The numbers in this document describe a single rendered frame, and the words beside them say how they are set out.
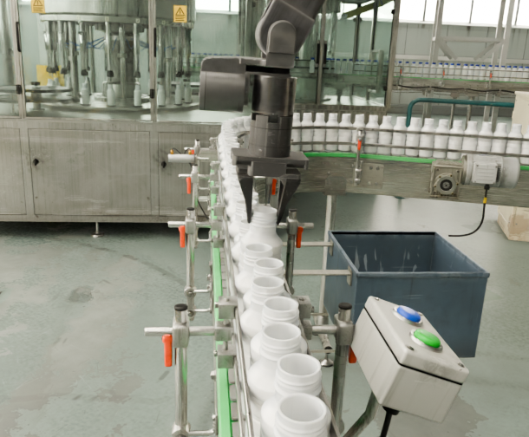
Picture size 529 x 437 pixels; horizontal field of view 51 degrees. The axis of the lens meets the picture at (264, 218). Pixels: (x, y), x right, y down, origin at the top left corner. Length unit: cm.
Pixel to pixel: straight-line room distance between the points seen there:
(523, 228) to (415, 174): 262
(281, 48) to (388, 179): 189
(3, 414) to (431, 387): 211
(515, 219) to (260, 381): 460
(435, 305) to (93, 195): 334
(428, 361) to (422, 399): 5
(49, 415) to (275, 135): 194
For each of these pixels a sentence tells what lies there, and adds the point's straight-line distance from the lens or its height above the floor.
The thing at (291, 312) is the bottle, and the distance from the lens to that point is 57.
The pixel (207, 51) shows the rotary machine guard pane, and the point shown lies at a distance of 416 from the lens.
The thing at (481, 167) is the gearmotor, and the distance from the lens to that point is 241.
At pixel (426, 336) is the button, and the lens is 65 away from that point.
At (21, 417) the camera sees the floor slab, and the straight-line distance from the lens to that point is 253.
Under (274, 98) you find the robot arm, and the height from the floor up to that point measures 136.
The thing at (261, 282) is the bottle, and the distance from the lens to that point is 65.
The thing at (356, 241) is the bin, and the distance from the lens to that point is 158.
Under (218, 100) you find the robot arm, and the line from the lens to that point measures 73.
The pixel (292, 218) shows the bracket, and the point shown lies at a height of 109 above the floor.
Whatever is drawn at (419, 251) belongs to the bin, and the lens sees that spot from 165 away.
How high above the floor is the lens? 141
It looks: 16 degrees down
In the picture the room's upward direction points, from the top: 2 degrees clockwise
